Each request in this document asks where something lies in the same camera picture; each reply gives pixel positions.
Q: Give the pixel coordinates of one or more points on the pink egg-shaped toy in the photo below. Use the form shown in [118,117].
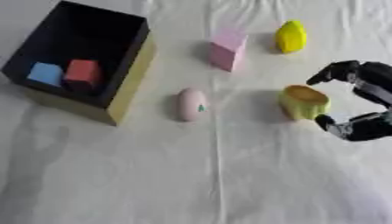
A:
[192,104]

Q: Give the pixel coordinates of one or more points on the yellow-green toy fruit half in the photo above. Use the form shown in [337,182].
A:
[303,102]

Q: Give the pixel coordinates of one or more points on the yellow toy lemon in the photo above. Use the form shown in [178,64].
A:
[291,36]

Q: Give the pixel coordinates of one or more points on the blue block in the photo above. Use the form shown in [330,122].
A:
[46,73]

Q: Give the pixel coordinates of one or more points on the pink block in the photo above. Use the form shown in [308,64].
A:
[228,48]

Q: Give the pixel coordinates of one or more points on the tan cardboard box black inside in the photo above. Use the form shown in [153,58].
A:
[81,58]

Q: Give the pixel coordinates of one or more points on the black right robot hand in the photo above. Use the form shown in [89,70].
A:
[375,78]

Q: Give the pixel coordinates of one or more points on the red block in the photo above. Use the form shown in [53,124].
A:
[82,73]

